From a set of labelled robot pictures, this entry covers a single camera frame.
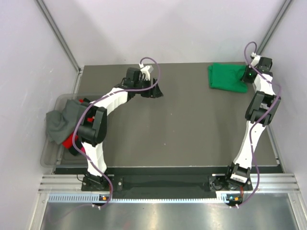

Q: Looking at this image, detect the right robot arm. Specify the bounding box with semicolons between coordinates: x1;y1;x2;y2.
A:
224;53;281;190

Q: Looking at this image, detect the clear plastic bin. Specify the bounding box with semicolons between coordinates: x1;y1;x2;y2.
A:
40;93;102;168

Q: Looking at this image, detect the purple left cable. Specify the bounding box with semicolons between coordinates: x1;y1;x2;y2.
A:
47;57;161;221

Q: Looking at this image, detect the red t shirt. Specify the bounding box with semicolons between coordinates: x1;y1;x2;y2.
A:
61;98;91;150

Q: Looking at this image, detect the grey t shirt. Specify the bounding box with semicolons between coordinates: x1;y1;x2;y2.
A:
46;100;81;144

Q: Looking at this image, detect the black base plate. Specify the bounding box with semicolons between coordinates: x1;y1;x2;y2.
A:
81;174;252;192

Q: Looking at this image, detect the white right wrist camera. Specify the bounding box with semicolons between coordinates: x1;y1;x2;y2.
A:
250;52;261;67

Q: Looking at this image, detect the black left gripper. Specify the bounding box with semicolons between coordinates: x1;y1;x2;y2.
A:
134;77;163;98

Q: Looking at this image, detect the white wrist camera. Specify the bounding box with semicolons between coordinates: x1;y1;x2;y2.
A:
139;63;154;81
250;52;261;67

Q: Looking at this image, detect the green t shirt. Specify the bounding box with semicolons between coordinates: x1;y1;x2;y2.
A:
207;63;248;93

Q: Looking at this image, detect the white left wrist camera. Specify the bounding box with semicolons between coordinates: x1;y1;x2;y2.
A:
139;63;154;81

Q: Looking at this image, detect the aluminium corner post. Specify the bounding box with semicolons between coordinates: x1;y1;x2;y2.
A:
244;0;294;64
34;0;81;73

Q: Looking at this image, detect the grey slotted cable duct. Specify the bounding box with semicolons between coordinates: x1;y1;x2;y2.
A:
48;193;239;204

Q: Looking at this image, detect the right aluminium corner post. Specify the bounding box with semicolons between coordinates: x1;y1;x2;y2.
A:
244;0;294;64

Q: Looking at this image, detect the aluminium frame rail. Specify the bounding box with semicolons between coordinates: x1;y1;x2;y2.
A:
38;173;300;193

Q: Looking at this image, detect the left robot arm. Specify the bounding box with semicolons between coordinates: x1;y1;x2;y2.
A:
77;64;163;191

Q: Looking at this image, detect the left aluminium corner post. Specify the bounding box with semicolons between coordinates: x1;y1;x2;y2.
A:
34;0;81;73

